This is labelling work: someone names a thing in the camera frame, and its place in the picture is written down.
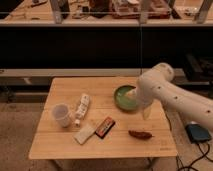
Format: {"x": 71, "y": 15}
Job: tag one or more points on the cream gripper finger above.
{"x": 146, "y": 113}
{"x": 131, "y": 94}

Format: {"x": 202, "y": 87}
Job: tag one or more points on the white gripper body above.
{"x": 144, "y": 90}

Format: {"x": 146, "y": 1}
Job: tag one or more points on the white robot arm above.
{"x": 196, "y": 107}

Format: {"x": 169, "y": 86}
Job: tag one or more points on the green bowl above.
{"x": 122, "y": 101}

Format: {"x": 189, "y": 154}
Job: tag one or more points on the orange black candy bar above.
{"x": 104, "y": 127}

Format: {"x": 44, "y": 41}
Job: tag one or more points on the wooden table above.
{"x": 54, "y": 142}

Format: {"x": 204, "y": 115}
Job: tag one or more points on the black foot pedal box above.
{"x": 197, "y": 134}

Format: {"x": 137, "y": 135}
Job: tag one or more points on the white flat packet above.
{"x": 84, "y": 133}

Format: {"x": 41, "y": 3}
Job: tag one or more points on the translucent plastic cup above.
{"x": 61, "y": 115}

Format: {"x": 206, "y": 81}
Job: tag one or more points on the long wooden shelf bench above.
{"x": 40, "y": 77}

